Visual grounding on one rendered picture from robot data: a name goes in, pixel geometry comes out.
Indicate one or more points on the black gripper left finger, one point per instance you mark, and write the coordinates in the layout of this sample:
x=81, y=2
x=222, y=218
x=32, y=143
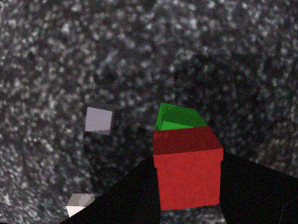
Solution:
x=133, y=200

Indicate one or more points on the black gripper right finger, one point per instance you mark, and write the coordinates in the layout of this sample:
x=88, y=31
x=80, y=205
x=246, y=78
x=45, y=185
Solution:
x=254, y=194

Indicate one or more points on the red block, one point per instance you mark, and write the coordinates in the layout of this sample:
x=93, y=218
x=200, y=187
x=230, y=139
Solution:
x=189, y=166

